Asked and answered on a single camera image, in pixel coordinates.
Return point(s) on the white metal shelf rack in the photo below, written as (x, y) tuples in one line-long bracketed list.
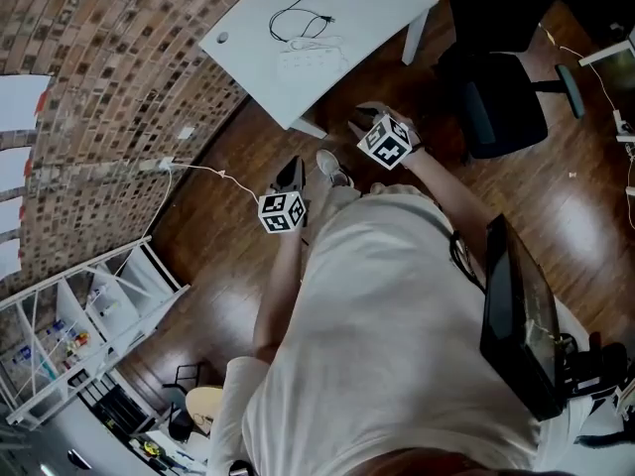
[(144, 285)]

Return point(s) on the black body-worn tablet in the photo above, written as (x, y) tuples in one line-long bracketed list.
[(516, 315)]

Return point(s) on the person's right hand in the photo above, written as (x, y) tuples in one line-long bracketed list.
[(416, 147)]

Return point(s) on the person's beige trouser legs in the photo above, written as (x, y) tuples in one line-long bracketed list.
[(342, 197)]

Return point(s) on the white wall paper sheet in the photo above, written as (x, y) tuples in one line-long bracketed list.
[(22, 102), (9, 215), (9, 258), (14, 169)]

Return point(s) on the group of small colourful bottles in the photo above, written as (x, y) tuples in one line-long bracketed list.
[(74, 345)]

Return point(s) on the white power strip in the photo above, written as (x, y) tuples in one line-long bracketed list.
[(307, 60)]

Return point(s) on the black folding chair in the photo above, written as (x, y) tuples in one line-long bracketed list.
[(186, 380)]

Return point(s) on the person's left forearm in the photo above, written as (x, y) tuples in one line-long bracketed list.
[(280, 290)]

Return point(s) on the person's torso in cream shirt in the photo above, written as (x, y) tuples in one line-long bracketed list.
[(387, 340)]

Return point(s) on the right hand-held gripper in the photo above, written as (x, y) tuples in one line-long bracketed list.
[(384, 142)]

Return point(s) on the white office desk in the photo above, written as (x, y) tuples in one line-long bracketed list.
[(607, 55)]

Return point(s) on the white wall plug adapter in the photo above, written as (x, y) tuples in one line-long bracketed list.
[(166, 162)]

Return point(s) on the round wooden table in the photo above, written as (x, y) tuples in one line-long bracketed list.
[(203, 407)]

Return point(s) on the white rectangular table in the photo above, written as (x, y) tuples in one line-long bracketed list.
[(377, 13)]

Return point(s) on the black mesh office chair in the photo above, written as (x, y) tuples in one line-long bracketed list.
[(501, 107)]

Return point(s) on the person's right forearm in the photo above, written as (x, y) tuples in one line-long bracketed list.
[(446, 201)]

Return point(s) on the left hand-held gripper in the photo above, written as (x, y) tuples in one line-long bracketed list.
[(280, 213)]

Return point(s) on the person's white shoe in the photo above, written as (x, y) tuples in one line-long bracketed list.
[(333, 166)]

